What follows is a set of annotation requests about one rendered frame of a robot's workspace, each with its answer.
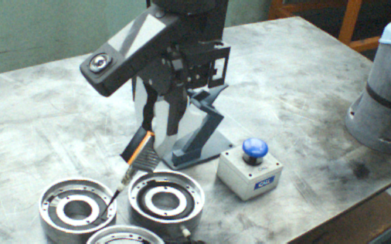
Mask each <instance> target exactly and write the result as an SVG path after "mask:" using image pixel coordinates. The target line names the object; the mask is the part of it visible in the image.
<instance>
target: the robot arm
mask: <svg viewBox="0 0 391 244"><path fill-rule="evenodd" d="M151 1H152V2H153V3H154V4H153V5H152V6H151V7H150V8H148V9H147V10H146V11H144V12H142V13H141V14H140V15H139V16H138V17H137V18H136V19H134V20H133V21H132V22H130V23H129V24H128V25H127V26H126V27H125V28H123V29H122V30H121V31H119V32H118V33H117V34H116V35H114V36H113V37H112V38H110V39H109V40H108V41H107V42H105V43H104V44H103V45H102V46H101V47H100V48H99V49H98V50H97V51H96V52H94V53H93V54H92V55H91V56H89V57H88V58H87V59H85V60H84V61H83V62H82V63H81V64H80V72H81V74H82V76H83V77H84V78H85V80H87V82H88V83H89V84H90V85H91V86H92V87H93V88H94V89H95V90H96V91H97V92H98V93H99V94H100V95H101V96H102V97H105V98H106V97H109V96H112V95H113V94H114V93H116V92H117V91H118V90H119V89H120V88H121V87H122V86H123V85H124V84H125V83H126V82H127V81H128V80H130V79H131V87H132V96H133V101H134V108H135V114H136V118H137V122H138V128H139V127H140V126H142V127H145V128H148V129H150V130H152V128H151V122H152V120H153V118H154V117H156V122H157V123H156V128H155V142H154V143H153V146H152V147H153V148H154V150H155V152H156V154H157V155H158V157H159V158H164V157H165V156H166V155H167V154H168V153H169V152H170V151H171V149H172V147H173V145H174V144H175V142H176V141H177V140H179V139H181V138H182V137H184V136H185V135H187V134H190V133H191V132H193V131H194V130H196V129H197V128H199V126H200V125H201V123H202V115H201V113H198V112H195V111H191V110H190V109H189V96H188V95H187V93H186V90H188V89H191V90H195V89H198V88H201V87H204V86H206V85H207V84H208V88H209V89H211V88H213V87H217V86H222V85H224V83H225V79H226V69H227V64H228V60H229V56H230V50H231V46H230V45H228V44H227V43H225V42H224V41H223V40H222V37H223V30H224V25H225V21H226V13H227V5H228V1H229V0H151ZM379 43H380V44H379V48H378V49H377V50H378V51H377V54H376V56H375V60H374V62H373V64H372V69H371V71H370V74H369V78H368V80H367V84H366V86H365V89H364V90H363V91H362V92H361V93H360V94H359V97H358V98H357V99H356V100H355V102H354V103H353V104H352V105H351V106H350V108H349V110H348V113H347V115H346V117H345V126H346V128H347V130H348V131H349V132H350V134H351V135H352V136H353V137H354V138H355V139H356V140H357V141H358V142H360V144H364V145H365V146H366V147H369V148H371V149H373V150H374V151H378V152H382V153H386V154H391V23H390V24H389V25H387V26H386V28H385V29H384V33H383V35H382V38H381V39H380V40H379ZM214 46H221V47H214ZM223 58H225V59H224V64H223V74H222V76H219V77H216V78H213V76H215V75H217V71H218V68H216V67H215V65H216V61H217V60H218V59H223Z"/></svg>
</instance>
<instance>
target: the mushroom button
mask: <svg viewBox="0 0 391 244"><path fill-rule="evenodd" d="M242 150H243V152H245V153H246V154H248V155H249V157H250V158H251V159H257V158H262V157H264V156H265V155H267V152H268V146H267V144H266V142H264V141H262V140H261V139H257V138H249V139H246V140H245V141H244V142H243V144H242Z"/></svg>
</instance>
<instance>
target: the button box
mask: <svg viewBox="0 0 391 244"><path fill-rule="evenodd" d="M282 169H283V165H282V164H281V163H280V162H279V161H278V160H277V159H276V158H274V157H273V156H272V155H271V154H270V153H268V152H267V155H265V156H264V157H262V158H257V159H251V158H250V157H249V155H248V154H246V153H245V152H243V150H242V145H241V146H239V147H235V148H234V149H231V150H228V151H225V152H223V153H221V155H220V159H219V165H218V168H217V172H216V175H217V176H218V177H219V178H220V179H221V180H222V181H223V183H224V184H225V185H226V186H227V187H228V188H229V189H231V190H232V191H233V192H234V193H236V194H237V195H238V196H239V197H240V198H241V199H242V200H243V201H244V202H245V201H247V200H249V199H251V198H254V197H256V196H258V195H261V194H263V193H265V192H267V191H270V190H271V189H274V188H276V187H277V184H278V182H279V178H280V176H281V172H282Z"/></svg>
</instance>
